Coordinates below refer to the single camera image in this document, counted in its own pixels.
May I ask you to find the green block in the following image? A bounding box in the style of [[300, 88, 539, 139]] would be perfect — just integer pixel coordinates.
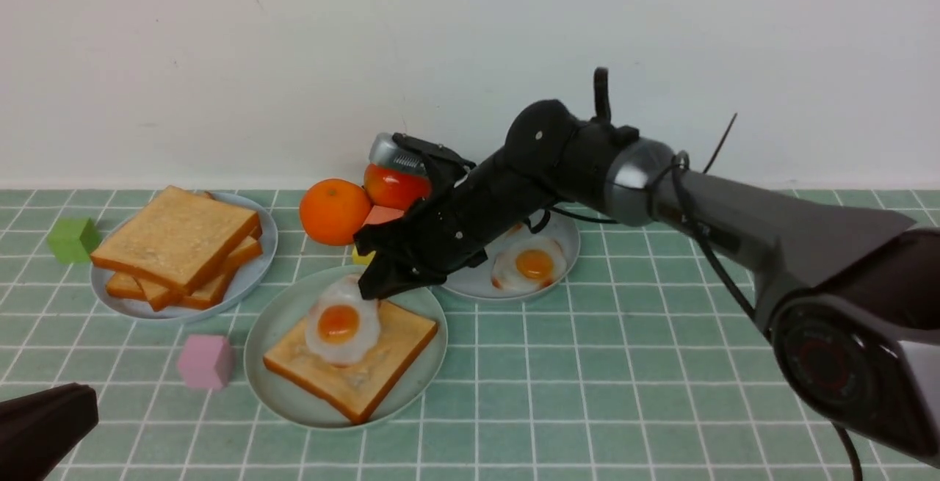
[[45, 217, 101, 264]]

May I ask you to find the orange fruit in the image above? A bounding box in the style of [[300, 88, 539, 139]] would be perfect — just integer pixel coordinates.
[[298, 178, 372, 247]]

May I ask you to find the fried egg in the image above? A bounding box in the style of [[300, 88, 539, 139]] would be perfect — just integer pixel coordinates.
[[491, 236, 568, 294], [305, 274, 380, 367]]

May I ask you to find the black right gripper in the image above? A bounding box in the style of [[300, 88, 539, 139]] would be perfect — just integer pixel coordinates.
[[353, 152, 552, 301]]

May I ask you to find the grey centre plate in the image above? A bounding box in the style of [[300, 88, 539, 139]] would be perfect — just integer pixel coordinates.
[[244, 265, 449, 430]]

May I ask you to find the grey plate with toast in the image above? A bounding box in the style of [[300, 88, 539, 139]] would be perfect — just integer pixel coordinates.
[[90, 191, 279, 326]]

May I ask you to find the fried egg front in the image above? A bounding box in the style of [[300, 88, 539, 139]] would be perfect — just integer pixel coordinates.
[[305, 274, 380, 367]]

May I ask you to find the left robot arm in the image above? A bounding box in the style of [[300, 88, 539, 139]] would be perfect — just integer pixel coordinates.
[[1, 382, 98, 480]]

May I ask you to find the grey plate with eggs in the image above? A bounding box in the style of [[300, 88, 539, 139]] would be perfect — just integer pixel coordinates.
[[443, 211, 581, 301]]

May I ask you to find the toast slice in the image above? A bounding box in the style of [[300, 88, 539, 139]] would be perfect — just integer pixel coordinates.
[[134, 226, 263, 296], [263, 299, 439, 424], [105, 270, 235, 311], [91, 186, 261, 296]]

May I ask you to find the salmon pink block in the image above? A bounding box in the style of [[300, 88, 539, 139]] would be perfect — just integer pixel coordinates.
[[363, 206, 404, 226]]

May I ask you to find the red tomato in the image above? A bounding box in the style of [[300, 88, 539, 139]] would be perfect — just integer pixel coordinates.
[[363, 164, 432, 212]]

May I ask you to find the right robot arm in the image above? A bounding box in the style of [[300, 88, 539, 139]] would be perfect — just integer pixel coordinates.
[[355, 100, 939, 466]]

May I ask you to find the fried egg rear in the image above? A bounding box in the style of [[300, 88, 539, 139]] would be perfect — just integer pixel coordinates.
[[491, 236, 568, 294]]

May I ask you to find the yellow block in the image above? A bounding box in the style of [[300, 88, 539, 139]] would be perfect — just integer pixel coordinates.
[[350, 246, 375, 266]]

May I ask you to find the green checked tablecloth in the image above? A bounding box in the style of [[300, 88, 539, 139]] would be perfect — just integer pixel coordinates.
[[1, 190, 853, 480]]

